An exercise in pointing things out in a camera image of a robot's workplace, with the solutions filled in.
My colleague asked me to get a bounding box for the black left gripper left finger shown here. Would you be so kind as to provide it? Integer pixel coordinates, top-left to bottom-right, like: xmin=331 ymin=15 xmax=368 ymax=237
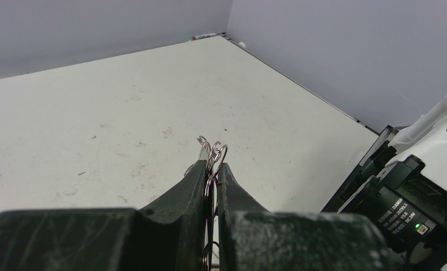
xmin=0 ymin=160 xmax=207 ymax=270

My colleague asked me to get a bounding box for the red and white marker pen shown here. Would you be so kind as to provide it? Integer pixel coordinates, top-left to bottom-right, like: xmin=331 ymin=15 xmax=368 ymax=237
xmin=191 ymin=33 xmax=217 ymax=41

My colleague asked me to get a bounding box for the large metal keyring with rings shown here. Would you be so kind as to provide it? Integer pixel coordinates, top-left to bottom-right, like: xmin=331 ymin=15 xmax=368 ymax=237
xmin=180 ymin=135 xmax=227 ymax=270

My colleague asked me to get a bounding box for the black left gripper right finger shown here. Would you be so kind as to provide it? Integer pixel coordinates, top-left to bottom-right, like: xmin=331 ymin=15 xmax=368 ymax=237
xmin=217 ymin=163 xmax=390 ymax=270

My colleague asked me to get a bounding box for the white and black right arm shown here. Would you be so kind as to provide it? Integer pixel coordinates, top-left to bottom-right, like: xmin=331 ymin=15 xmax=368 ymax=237
xmin=323 ymin=95 xmax=447 ymax=270

